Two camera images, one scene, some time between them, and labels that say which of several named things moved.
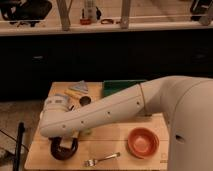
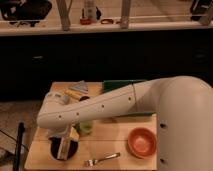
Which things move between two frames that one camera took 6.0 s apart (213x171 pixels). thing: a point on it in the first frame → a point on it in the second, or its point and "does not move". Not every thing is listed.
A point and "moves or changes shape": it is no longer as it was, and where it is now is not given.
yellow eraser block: x=73 y=93 moves or changes shape
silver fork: x=93 y=162 does not move
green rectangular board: x=110 y=86 does not move
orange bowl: x=142 y=142 does not move
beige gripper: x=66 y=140 → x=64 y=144
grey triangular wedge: x=80 y=86 does not move
